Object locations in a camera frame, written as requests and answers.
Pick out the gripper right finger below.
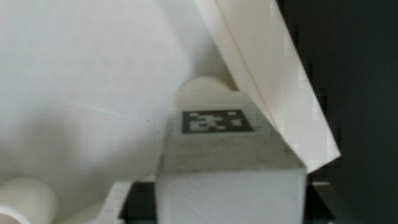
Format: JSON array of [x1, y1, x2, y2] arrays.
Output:
[[305, 182, 356, 224]]

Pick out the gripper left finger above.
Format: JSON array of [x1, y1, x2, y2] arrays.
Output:
[[91, 181, 159, 224]]

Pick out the white square tabletop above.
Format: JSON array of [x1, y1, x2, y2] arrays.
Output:
[[0, 0, 340, 217]]

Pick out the white table leg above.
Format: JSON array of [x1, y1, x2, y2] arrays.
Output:
[[155, 77, 306, 224]]

